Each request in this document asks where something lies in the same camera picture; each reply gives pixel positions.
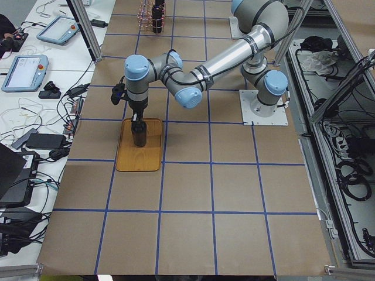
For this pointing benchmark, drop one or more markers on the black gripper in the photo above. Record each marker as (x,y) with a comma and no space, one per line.
(138,110)

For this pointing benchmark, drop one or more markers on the dark wine bottle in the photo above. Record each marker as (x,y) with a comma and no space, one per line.
(138,129)
(158,14)

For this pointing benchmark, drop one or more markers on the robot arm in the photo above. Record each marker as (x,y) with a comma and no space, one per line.
(263,24)

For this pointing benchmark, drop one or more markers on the wooden serving tray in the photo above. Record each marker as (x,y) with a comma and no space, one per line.
(131,158)

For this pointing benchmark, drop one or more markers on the black power adapter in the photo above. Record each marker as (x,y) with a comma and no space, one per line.
(45,141)

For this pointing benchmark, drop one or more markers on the teach pendant far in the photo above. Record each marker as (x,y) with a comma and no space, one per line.
(59,31)

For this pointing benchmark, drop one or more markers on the teach pendant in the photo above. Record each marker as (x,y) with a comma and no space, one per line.
(59,31)
(26,73)

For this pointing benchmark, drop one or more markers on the teach pendant near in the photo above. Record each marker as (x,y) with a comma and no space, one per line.
(26,73)

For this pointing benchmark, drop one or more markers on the black laptop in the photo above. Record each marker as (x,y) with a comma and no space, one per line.
(18,169)

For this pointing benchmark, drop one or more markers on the metal equipment rack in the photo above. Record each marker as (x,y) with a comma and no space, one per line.
(330,61)

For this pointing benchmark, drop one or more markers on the copper wire bottle basket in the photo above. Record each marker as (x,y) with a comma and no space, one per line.
(144,16)

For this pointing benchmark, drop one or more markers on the aluminium frame post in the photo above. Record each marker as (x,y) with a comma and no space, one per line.
(80,15)

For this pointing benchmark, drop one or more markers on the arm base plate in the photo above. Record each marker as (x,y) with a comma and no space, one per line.
(236,33)
(255,113)

